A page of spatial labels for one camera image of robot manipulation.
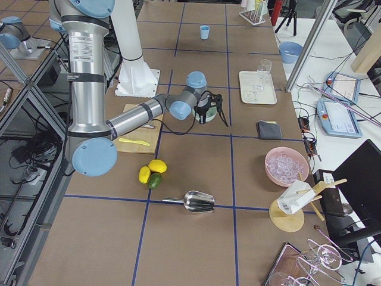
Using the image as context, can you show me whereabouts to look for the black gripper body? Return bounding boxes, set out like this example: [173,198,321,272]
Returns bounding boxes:
[198,92,223,115]

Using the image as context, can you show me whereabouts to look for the green bowl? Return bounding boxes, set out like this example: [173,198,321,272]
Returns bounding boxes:
[192,106,217,124]

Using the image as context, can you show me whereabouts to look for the light blue cup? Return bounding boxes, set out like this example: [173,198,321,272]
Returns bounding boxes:
[199,25,210,40]

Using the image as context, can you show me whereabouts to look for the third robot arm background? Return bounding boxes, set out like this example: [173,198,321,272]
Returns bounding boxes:
[1,16,51,60]

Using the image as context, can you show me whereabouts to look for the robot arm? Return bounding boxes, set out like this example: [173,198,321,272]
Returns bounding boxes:
[49,1,223,177]

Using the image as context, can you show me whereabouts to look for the metal ice scoop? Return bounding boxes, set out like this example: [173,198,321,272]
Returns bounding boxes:
[162,190,215,213]

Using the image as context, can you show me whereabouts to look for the pink bowl of ice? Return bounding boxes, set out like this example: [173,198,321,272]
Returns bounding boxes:
[264,147,310,186]

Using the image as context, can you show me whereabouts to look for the blue bowl with fork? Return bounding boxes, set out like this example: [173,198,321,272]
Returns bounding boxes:
[279,42,303,64]

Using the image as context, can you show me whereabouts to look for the cream bear tray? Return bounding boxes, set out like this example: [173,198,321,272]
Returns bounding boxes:
[239,71,277,105]

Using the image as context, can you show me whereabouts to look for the grey folded cloth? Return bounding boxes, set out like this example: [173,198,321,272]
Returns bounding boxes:
[256,120,283,140]

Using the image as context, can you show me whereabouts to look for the clear wine glass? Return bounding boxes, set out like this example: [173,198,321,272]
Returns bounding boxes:
[253,59,272,92]

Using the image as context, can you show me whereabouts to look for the wooden cutting board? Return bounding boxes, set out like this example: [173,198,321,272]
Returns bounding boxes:
[113,121,162,154]

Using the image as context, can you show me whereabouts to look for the yellow lemon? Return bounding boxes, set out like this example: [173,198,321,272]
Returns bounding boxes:
[138,166,151,184]
[148,159,167,173]

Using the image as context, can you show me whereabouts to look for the green lime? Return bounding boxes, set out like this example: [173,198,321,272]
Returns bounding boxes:
[147,173,163,189]

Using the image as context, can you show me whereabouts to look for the yellow plastic knife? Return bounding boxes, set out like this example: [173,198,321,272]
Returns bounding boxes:
[118,138,151,147]

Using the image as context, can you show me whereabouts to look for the red cylinder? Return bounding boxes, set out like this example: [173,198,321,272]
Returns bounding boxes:
[270,0,283,27]

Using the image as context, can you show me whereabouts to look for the white carton on stand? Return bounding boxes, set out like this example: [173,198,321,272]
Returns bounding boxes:
[277,180,315,215]

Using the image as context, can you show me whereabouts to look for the blue teach pendant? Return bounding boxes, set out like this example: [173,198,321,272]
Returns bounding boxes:
[316,99,363,138]
[324,71,361,104]

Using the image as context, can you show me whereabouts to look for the black tripod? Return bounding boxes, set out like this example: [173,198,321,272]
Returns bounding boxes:
[274,0,298,36]

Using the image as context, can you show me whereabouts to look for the wooden stand round base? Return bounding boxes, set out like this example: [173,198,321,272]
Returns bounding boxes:
[269,179,347,232]

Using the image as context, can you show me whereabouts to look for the black laptop monitor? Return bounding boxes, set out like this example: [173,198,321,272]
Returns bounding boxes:
[314,139,380,247]

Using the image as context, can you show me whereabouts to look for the glasses on tray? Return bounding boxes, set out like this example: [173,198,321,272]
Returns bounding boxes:
[263,225,354,285]

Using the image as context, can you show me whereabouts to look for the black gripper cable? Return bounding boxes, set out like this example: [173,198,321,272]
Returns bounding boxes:
[153,91,215,135]

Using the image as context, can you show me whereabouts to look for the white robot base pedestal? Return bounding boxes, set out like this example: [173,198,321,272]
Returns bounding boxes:
[111,1,160,98]

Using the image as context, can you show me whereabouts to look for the white wire cup rack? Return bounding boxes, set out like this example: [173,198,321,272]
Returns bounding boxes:
[239,0,268,26]

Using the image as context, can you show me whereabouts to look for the aluminium frame post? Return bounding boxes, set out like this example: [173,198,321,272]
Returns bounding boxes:
[285,0,338,92]

